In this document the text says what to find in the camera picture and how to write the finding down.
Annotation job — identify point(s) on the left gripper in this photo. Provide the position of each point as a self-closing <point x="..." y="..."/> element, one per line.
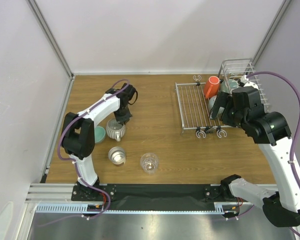
<point x="124" y="119"/>

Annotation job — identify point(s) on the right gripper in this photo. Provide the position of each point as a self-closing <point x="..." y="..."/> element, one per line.
<point x="221" y="105"/>

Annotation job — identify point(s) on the grey metallic cup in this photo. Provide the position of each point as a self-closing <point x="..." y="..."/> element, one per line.
<point x="211" y="103"/>

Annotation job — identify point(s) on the orange mug white inside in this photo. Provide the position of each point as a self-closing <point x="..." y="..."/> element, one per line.
<point x="211" y="87"/>

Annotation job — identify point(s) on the speckled teal ceramic mug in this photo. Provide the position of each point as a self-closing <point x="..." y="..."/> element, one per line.
<point x="228" y="86"/>

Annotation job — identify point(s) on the white ribbed ceramic mug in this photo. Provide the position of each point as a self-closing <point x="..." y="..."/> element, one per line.
<point x="115" y="130"/>

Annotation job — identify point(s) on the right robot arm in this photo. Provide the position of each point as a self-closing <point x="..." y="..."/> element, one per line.
<point x="273" y="136"/>

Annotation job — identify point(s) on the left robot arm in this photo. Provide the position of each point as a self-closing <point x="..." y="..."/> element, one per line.
<point x="77" y="139"/>

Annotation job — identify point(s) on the teal small cup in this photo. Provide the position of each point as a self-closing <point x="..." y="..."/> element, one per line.
<point x="99" y="134"/>

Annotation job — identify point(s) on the small steel cup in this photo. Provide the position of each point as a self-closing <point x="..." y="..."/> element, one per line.
<point x="117" y="156"/>

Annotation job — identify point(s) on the clear glass tumbler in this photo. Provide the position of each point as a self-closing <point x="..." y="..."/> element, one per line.
<point x="149" y="163"/>

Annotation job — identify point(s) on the metal wire dish rack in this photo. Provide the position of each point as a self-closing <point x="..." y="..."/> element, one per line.
<point x="193" y="106"/>

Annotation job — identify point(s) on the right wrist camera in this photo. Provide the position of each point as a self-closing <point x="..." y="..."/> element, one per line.
<point x="245" y="82"/>

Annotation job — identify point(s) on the aluminium front rail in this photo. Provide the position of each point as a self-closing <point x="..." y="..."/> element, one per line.
<point x="77" y="199"/>

